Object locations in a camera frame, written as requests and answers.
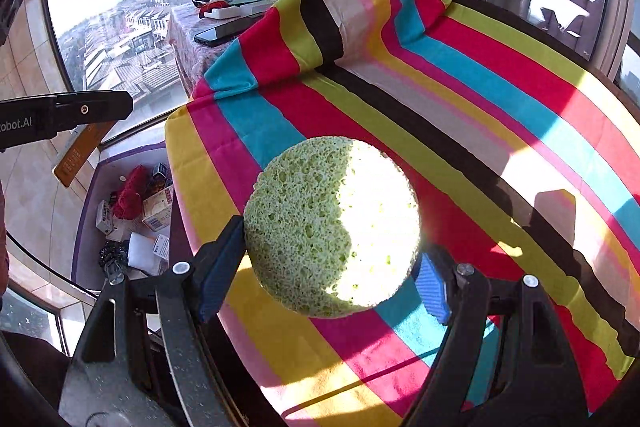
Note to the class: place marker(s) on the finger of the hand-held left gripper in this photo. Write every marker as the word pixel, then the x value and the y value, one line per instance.
pixel 95 107

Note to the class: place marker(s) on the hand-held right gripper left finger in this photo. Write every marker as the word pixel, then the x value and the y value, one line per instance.
pixel 217 277

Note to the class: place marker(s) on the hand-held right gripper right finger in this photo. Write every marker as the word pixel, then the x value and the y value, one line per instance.
pixel 430 287

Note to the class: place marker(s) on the long orange box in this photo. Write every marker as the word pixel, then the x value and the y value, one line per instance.
pixel 80 157

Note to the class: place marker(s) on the white cardboard box purple edge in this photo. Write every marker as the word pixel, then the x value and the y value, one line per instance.
pixel 95 177

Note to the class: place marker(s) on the white green medicine box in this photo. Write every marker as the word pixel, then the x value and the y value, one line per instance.
pixel 142 254

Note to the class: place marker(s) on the white orange box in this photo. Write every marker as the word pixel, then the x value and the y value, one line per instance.
pixel 157 207

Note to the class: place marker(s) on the silver foil wrapper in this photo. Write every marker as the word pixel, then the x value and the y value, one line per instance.
pixel 115 257

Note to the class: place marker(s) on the round green sponge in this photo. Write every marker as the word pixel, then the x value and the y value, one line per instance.
pixel 310 217

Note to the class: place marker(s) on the small white box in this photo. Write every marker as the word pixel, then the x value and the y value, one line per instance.
pixel 105 217

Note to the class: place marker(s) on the side table floral cloth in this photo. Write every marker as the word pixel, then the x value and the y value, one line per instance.
pixel 185 52

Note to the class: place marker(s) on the black smartphone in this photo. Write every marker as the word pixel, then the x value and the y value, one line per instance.
pixel 225 32

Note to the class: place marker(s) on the striped colourful tablecloth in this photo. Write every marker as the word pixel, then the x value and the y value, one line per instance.
pixel 500 132

